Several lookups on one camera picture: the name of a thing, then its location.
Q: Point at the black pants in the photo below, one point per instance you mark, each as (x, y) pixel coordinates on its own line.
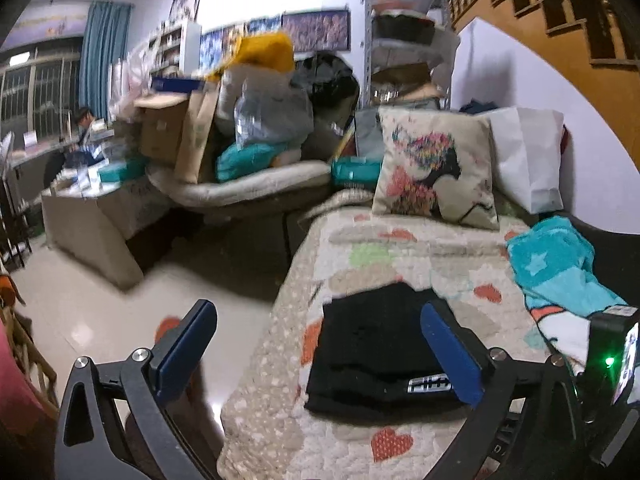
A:
(372, 360)

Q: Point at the turquoise white fleece blanket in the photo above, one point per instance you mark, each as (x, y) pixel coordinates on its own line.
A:
(553, 265)

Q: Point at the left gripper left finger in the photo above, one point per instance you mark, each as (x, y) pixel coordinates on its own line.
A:
(90, 440)

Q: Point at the floral silhouette cushion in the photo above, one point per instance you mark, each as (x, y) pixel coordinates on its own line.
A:
(437, 165)

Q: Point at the black clothing pile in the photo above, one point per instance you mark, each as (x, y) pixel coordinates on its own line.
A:
(331, 87)

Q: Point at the metal shelf rack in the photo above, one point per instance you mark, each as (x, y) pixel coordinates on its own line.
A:
(409, 51)

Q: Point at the beige low table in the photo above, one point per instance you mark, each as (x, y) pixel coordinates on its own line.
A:
(95, 225)

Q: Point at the yellow bag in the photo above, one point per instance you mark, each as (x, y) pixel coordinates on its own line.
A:
(272, 50)

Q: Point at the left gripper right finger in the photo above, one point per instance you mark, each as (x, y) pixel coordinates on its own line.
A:
(525, 415)

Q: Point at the teal tissue pack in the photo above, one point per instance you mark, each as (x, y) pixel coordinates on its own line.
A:
(356, 172)

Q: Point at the brown cardboard box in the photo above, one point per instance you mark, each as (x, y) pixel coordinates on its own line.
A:
(162, 116)

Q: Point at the clear plastic bag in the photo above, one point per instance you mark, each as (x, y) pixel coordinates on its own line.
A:
(260, 106)

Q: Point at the wall poster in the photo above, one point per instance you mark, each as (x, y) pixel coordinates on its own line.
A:
(321, 30)

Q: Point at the blue curtain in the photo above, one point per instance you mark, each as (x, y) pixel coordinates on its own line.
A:
(105, 42)

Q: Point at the heart patterned quilt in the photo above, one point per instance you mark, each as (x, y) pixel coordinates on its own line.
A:
(269, 434)

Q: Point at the orange slipper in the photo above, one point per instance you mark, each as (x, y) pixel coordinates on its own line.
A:
(165, 326)

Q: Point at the wooden staircase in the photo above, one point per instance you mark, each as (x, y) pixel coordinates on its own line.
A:
(584, 40)

